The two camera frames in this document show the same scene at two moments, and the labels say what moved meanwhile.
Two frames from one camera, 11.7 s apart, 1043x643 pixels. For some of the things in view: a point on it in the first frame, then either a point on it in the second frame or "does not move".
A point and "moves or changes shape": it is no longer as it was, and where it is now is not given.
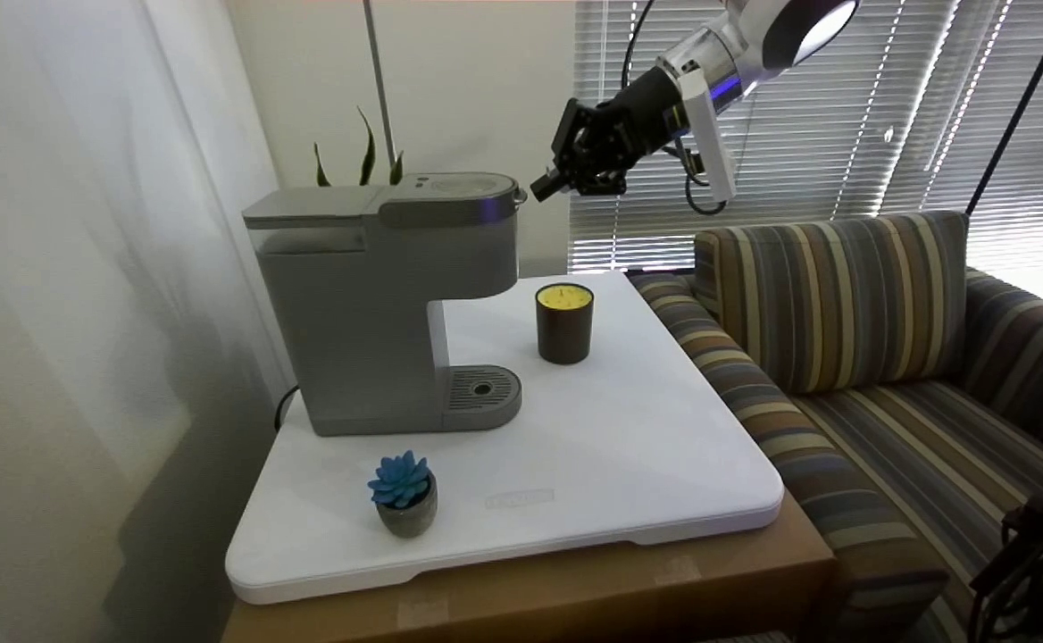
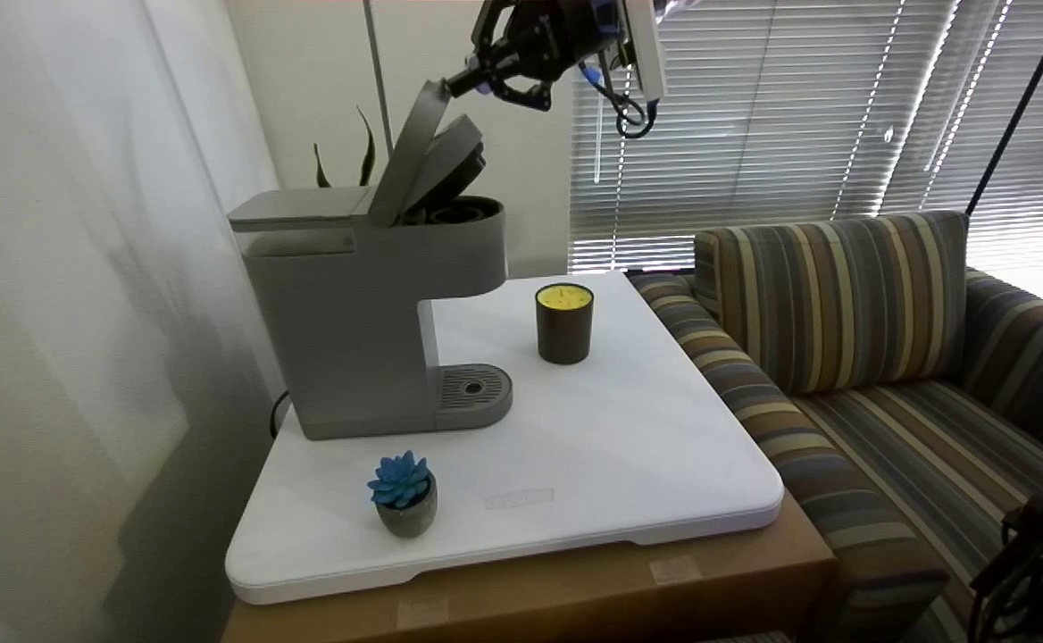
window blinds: (973, 107) does not move
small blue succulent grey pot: (404, 496) does not move
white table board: (634, 436) does not move
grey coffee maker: (360, 269) moves or changes shape
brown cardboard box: (756, 583) does not move
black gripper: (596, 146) → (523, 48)
